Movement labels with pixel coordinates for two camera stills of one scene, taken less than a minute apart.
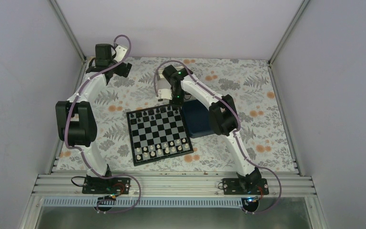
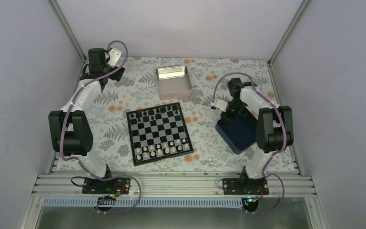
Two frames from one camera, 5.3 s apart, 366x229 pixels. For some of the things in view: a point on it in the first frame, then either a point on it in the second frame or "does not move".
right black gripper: (179, 103) to (229, 118)
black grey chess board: (158, 133) does not move
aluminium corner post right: (288, 32) does not move
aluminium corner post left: (66, 26) does not move
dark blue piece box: (197, 119) to (239, 134)
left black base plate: (99, 185) does not move
